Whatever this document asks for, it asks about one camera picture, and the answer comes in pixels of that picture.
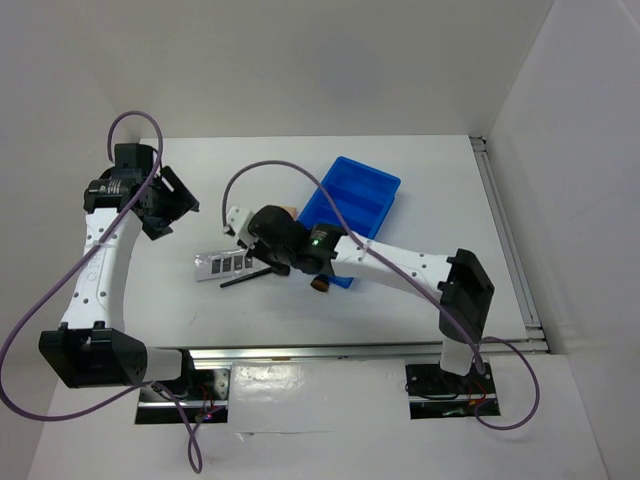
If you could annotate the hair pin card in plastic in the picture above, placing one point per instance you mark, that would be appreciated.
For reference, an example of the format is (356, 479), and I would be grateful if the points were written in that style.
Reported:
(223, 264)

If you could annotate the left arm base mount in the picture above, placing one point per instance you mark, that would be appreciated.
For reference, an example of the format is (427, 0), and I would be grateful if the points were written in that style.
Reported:
(204, 400)

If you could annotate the front aluminium rail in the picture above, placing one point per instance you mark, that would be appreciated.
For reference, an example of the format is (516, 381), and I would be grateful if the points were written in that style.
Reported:
(324, 352)

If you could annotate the black fan makeup brush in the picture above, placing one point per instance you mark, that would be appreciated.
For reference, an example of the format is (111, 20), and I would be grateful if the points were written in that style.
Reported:
(285, 271)

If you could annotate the beige square makeup sponge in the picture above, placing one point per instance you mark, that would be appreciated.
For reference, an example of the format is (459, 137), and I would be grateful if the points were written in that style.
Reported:
(291, 211)

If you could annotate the blue divided plastic bin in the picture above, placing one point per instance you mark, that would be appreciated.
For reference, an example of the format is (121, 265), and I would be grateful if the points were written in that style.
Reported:
(364, 196)

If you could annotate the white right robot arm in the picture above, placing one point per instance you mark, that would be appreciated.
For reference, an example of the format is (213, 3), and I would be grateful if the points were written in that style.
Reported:
(457, 286)

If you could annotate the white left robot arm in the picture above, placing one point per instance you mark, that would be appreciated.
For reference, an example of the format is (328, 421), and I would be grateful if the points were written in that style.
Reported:
(90, 348)

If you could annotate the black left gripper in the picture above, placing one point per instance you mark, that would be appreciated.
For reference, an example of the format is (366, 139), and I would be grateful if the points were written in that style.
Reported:
(180, 200)

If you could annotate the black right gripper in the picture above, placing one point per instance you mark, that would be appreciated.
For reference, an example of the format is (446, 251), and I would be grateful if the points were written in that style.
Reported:
(256, 248)

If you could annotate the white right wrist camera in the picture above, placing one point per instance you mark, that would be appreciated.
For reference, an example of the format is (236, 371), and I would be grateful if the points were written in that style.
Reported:
(236, 222)

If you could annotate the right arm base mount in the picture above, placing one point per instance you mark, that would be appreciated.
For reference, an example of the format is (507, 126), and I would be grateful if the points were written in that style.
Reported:
(436, 394)

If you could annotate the short brown kabuki brush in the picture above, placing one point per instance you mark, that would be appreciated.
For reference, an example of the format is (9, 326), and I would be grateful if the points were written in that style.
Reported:
(320, 283)

